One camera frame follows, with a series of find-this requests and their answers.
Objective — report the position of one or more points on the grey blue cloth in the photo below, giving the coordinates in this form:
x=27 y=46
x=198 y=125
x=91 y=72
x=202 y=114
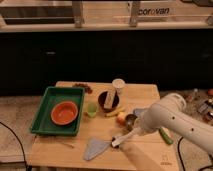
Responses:
x=94 y=148

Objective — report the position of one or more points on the metal cup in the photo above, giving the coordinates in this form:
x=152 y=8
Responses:
x=129 y=121

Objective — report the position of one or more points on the green plastic tray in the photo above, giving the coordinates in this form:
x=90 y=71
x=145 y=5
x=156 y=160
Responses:
x=42 y=123

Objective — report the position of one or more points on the dark brown bowl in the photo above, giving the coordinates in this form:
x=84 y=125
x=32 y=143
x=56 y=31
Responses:
x=102 y=98

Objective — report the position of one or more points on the blue sponge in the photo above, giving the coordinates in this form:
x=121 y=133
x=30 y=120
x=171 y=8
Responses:
x=138 y=111

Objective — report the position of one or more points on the orange bowl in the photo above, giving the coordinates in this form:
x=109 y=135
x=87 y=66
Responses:
x=64 y=113

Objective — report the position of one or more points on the yellow banana toy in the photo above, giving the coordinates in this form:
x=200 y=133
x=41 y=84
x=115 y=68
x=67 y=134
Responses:
x=115 y=112

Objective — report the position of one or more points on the red brown food pile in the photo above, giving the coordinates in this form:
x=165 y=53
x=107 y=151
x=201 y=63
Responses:
x=86 y=87

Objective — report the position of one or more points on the orange yellow fruit toy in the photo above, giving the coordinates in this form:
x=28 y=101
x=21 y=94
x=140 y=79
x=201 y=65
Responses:
x=120 y=119

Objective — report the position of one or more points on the green pepper toy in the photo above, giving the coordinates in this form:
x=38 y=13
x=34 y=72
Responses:
x=165 y=137

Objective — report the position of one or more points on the white paper cup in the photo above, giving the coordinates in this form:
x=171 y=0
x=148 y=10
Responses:
x=118 y=84

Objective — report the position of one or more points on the wooden block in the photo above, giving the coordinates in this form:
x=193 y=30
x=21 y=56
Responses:
x=109 y=99

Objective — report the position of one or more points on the corovan cardboard box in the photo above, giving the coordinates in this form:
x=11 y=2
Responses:
x=176 y=10

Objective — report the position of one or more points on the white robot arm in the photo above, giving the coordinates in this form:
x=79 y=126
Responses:
x=168 y=112

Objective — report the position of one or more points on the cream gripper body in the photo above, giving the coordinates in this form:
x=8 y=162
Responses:
x=140 y=131

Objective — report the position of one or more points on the wooden table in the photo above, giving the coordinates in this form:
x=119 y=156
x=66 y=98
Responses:
x=149 y=153

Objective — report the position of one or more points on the green plastic cup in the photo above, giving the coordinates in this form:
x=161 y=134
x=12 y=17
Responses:
x=92 y=109

